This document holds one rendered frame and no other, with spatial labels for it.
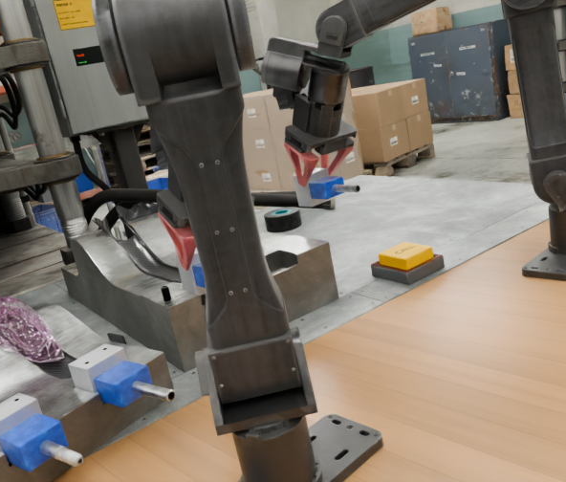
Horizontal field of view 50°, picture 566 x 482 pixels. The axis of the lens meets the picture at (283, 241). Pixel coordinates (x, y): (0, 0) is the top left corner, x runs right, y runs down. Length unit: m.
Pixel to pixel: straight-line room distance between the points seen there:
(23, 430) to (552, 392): 0.50
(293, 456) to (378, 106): 4.99
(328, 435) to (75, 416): 0.26
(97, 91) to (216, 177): 1.23
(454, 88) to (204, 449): 7.53
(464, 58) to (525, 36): 7.00
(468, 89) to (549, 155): 7.00
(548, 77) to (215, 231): 0.59
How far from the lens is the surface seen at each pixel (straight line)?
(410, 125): 5.82
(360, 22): 0.91
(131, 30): 0.40
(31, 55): 1.45
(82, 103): 1.62
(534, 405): 0.64
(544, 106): 0.92
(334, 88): 0.93
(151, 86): 0.40
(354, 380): 0.70
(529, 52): 0.91
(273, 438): 0.50
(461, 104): 8.00
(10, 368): 0.80
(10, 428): 0.66
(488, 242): 1.07
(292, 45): 0.95
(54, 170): 1.45
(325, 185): 0.99
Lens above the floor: 1.15
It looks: 16 degrees down
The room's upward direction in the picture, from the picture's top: 11 degrees counter-clockwise
